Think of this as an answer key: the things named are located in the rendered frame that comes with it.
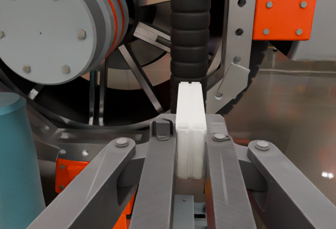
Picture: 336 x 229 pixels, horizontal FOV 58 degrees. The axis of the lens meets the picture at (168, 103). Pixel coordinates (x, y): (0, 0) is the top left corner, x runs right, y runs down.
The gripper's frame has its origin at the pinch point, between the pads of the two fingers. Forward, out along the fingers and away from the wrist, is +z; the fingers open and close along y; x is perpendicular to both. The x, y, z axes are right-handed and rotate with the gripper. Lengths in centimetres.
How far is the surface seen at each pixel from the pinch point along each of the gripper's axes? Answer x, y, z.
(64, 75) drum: -2.7, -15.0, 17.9
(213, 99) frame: -11.3, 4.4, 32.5
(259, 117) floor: -82, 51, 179
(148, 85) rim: -12.4, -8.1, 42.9
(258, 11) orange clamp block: 3.4, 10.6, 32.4
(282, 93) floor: -82, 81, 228
